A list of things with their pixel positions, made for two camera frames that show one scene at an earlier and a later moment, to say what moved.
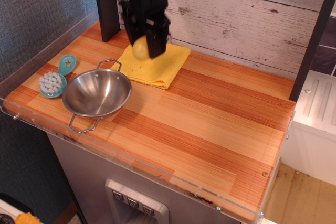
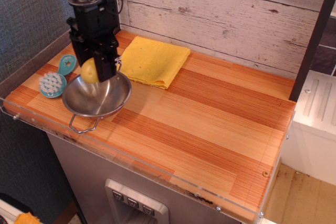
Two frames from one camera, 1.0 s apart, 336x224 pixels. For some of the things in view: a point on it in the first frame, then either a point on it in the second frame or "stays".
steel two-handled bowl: x=96 y=93 stays
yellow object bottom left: x=27 y=218 stays
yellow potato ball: x=140 y=49 to x=88 y=72
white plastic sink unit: x=310 y=146 stays
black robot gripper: x=146 y=13 to x=98 y=23
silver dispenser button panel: x=127 y=205 stays
